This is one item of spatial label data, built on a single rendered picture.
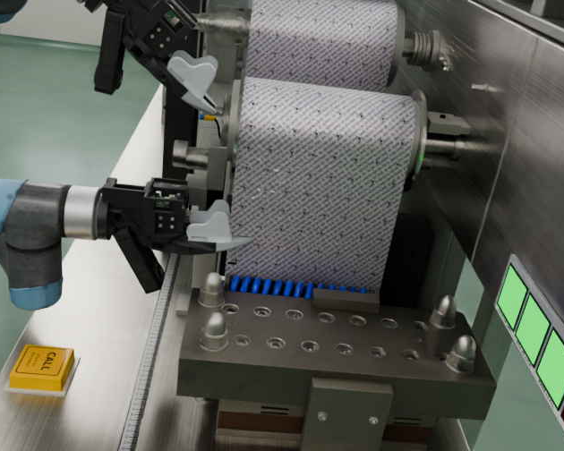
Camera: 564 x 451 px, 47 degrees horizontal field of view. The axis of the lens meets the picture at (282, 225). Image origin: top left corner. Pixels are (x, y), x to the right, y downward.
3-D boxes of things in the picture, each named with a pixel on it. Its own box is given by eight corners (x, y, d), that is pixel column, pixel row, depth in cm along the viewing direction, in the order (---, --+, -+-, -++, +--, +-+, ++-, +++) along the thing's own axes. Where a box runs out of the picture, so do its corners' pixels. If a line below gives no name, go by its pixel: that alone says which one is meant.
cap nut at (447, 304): (426, 313, 94) (433, 287, 92) (450, 315, 95) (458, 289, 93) (432, 328, 91) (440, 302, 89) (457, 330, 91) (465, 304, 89)
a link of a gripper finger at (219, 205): (254, 208, 92) (189, 201, 91) (251, 244, 95) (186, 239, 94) (254, 199, 95) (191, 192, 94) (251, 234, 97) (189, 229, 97)
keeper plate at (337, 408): (299, 441, 85) (311, 376, 80) (374, 446, 86) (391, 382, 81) (300, 455, 83) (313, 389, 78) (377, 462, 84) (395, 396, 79)
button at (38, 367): (26, 356, 95) (25, 343, 94) (74, 360, 95) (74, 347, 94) (9, 388, 88) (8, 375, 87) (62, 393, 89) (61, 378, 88)
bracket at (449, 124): (421, 121, 95) (423, 107, 95) (458, 125, 96) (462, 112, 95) (428, 131, 91) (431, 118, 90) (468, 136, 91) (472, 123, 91)
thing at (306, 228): (224, 280, 97) (235, 165, 89) (377, 294, 99) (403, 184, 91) (224, 282, 97) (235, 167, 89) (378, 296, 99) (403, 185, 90)
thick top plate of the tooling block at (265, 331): (189, 321, 96) (192, 286, 93) (453, 344, 99) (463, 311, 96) (175, 395, 81) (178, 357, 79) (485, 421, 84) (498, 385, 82)
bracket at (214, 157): (176, 299, 113) (187, 131, 99) (213, 302, 113) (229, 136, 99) (173, 315, 108) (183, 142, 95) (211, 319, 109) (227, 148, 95)
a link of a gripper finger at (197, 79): (237, 95, 85) (186, 42, 83) (206, 124, 87) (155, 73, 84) (239, 89, 88) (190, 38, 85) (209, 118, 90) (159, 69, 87)
